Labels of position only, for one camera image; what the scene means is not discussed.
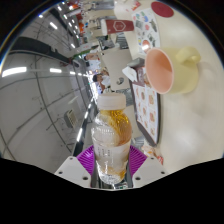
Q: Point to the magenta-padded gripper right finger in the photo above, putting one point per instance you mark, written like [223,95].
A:
[148,170]

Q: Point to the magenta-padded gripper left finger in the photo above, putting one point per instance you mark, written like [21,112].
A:
[71,170]

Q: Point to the clear bottle with amber drink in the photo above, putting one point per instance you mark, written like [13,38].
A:
[111,133]

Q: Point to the clear bag with orange food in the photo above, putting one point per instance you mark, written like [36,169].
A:
[151,153]

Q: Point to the dark brown food tray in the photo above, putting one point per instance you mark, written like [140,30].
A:
[158,126]

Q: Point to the ceiling air conditioner unit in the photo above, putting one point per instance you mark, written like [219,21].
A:
[71,119]

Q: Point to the printed paper tray liner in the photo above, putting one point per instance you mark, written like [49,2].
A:
[146,113]

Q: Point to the person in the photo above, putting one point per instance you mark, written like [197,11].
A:
[104,80]
[92,57]

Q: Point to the crumpled white napkin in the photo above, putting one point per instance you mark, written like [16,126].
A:
[130,73]

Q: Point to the pale yellow mug pink inside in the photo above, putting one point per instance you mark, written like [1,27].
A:
[181,75]

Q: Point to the group of beige chairs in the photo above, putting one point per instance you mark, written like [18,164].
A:
[116,63]

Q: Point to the group of ceiling lights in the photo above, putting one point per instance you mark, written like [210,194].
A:
[13,71]

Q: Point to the printed food picture leaflet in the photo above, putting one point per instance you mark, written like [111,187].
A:
[146,28]

